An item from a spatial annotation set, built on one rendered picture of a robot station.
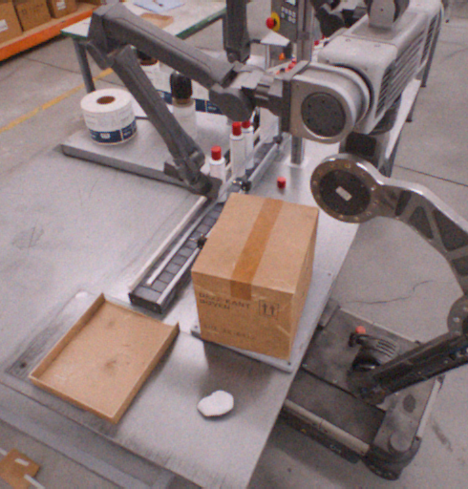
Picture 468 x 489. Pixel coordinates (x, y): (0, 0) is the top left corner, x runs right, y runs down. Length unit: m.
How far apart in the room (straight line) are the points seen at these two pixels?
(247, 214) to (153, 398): 0.52
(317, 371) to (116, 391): 0.91
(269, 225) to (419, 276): 1.62
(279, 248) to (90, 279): 0.66
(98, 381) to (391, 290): 1.70
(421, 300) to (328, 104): 1.79
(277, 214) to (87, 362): 0.63
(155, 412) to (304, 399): 0.80
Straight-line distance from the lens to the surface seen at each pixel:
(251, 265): 1.06
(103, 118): 1.95
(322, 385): 1.91
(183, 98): 1.80
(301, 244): 1.11
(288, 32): 1.70
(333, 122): 0.92
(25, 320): 1.48
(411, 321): 2.47
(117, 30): 1.16
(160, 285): 1.37
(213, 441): 1.16
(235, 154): 1.66
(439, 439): 2.19
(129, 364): 1.28
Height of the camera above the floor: 1.90
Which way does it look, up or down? 44 degrees down
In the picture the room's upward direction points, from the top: 4 degrees counter-clockwise
